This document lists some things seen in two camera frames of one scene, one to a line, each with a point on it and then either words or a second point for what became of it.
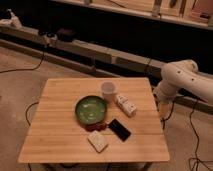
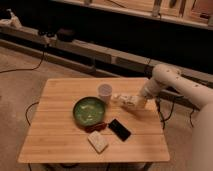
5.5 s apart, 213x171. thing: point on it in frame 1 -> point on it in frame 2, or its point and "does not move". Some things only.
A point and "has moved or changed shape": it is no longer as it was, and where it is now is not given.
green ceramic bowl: [91, 110] does not move
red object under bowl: [96, 126] does not move
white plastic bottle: [129, 108] has moved or changed shape
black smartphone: [119, 130] does not move
